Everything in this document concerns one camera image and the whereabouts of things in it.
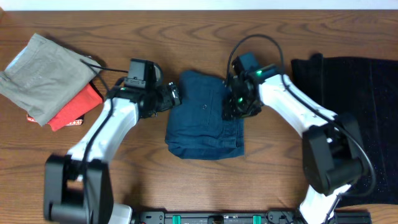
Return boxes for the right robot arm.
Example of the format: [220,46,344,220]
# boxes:
[223,65,372,223]

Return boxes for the folded red cloth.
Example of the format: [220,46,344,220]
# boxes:
[48,84,103,131]

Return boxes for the folded grey-green trousers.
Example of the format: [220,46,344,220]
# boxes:
[1,34,99,126]

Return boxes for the red patterned cloth bottom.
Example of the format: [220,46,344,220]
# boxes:
[26,114,85,127]

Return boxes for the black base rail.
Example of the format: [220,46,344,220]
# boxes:
[133,210,373,224]

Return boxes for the dark blue shorts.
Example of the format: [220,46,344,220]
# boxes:
[165,70,244,160]

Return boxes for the right black cable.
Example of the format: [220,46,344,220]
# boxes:
[226,33,377,224]

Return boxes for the black cloth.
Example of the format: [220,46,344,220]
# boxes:
[291,54,397,207]

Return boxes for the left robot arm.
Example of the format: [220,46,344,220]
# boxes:
[44,82,181,223]

